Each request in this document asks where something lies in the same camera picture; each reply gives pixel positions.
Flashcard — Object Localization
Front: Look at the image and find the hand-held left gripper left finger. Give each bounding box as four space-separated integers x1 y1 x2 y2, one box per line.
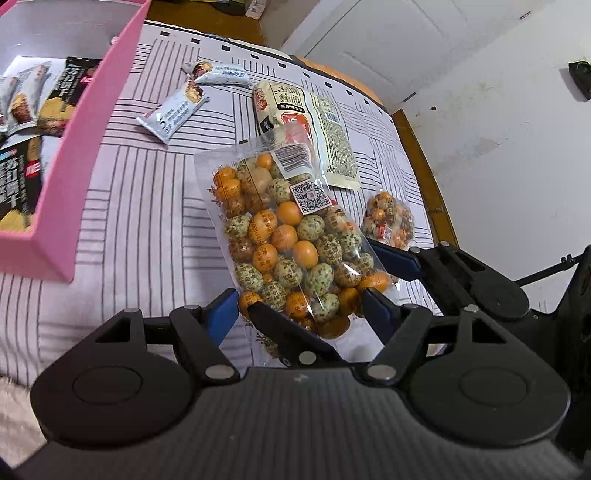
95 288 241 384

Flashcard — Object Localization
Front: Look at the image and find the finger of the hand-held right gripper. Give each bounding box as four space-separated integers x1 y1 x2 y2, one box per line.
368 239 483 311
248 299 343 368

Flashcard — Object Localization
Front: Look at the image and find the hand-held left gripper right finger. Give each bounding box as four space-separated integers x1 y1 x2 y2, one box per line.
361 287 503 386

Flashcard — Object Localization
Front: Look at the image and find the clear bag of coated nuts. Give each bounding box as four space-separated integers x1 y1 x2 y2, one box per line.
360 189 415 251
193 127 402 370

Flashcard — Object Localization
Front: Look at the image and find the pink cardboard box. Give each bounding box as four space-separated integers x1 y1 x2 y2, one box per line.
0 0 153 283

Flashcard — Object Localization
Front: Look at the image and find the black cracker packet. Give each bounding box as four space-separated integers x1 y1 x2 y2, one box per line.
0 136 45 232
36 56 103 138

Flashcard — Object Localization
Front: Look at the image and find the white snack bar packet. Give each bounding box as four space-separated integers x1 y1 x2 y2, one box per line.
0 76 19 134
135 78 212 145
181 61 251 87
9 62 52 126

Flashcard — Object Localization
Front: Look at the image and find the striped bed sheet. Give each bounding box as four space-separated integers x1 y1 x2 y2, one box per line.
0 21 437 384

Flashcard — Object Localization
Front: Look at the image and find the beige snack bag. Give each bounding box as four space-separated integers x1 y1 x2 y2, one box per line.
252 79 362 191

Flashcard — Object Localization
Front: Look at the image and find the white fluffy blanket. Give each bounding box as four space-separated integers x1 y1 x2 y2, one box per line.
0 374 49 462

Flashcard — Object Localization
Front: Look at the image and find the white door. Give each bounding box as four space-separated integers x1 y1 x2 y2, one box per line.
279 0 465 116

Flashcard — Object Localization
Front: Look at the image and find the black small object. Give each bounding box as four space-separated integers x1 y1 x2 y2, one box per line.
568 60 591 101

